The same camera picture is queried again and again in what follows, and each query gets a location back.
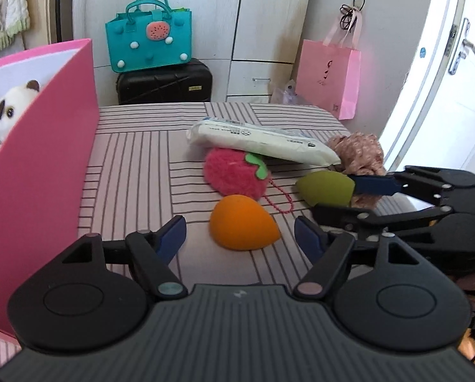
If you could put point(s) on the grey three-door wardrobe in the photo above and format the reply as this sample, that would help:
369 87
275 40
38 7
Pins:
241 28

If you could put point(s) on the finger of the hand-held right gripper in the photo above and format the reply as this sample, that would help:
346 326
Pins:
340 215
374 185

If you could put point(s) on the pink strawberry plush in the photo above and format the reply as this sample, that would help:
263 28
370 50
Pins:
233 173

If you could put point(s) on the striped bed sheet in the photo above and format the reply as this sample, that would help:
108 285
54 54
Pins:
142 159

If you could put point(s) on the pink cardboard box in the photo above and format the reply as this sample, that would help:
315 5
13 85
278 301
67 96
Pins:
42 187

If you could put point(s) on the orange makeup sponge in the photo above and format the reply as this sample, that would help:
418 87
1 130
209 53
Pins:
241 223

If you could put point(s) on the white tissue pack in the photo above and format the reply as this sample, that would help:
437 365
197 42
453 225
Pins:
261 139

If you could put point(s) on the green makeup sponge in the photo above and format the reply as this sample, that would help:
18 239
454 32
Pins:
325 189

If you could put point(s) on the teal felt handbag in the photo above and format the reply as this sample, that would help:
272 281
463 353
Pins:
142 51

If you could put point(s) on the light wooden cabinet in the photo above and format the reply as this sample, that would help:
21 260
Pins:
38 16

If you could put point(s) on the person's right hand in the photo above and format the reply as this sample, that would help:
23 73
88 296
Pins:
474 282

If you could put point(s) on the white brown-eared plush toy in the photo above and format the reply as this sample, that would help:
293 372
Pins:
14 103

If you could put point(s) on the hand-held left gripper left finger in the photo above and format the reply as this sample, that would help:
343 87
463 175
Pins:
169 238

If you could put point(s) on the pink floral scrunchie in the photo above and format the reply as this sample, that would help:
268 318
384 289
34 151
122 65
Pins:
356 151

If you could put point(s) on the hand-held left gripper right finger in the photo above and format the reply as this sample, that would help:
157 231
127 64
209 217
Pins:
311 238

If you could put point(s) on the white plastic bag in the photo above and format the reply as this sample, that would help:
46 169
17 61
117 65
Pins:
287 95

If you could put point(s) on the black suitcase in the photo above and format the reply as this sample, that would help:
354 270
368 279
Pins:
161 83

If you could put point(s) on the pink paper bag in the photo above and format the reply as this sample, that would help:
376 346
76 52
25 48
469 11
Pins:
327 79

